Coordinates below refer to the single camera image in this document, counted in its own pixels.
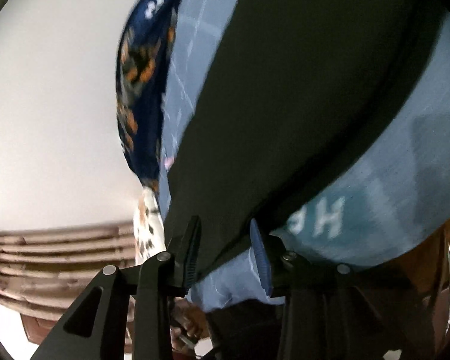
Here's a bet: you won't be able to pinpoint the navy floral blanket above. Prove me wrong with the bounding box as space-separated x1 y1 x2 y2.
115 0 181 192

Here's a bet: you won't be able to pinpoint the white floral pillow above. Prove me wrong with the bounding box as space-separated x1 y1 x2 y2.
133 188 167 265

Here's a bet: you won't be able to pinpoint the brown striped curtain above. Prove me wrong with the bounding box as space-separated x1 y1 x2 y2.
0 222 136 359

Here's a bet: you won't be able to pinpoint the blue grid-pattern bed sheet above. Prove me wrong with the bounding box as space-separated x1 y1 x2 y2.
159 0 450 310

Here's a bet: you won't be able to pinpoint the person's left hand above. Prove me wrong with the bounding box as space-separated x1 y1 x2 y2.
170 297 209 356

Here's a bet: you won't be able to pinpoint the black pants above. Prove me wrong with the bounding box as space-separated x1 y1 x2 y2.
165 0 445 281

